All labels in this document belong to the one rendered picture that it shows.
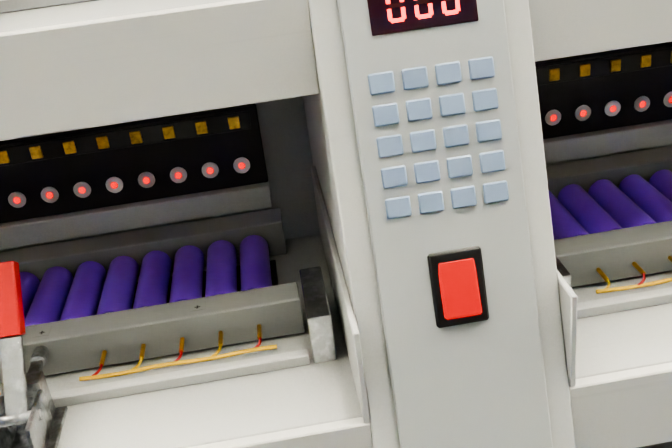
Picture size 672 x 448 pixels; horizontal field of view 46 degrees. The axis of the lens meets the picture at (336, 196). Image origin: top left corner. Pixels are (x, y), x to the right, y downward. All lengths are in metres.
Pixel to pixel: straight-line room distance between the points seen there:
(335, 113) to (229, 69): 0.05
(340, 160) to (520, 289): 0.10
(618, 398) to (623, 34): 0.17
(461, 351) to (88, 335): 0.19
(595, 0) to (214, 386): 0.26
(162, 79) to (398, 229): 0.12
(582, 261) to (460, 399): 0.12
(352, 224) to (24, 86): 0.15
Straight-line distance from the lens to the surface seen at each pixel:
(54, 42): 0.35
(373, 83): 0.34
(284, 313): 0.42
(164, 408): 0.41
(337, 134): 0.34
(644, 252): 0.46
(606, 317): 0.44
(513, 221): 0.36
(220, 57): 0.35
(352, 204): 0.35
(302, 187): 0.54
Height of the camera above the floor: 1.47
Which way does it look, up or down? 9 degrees down
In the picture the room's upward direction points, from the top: 8 degrees counter-clockwise
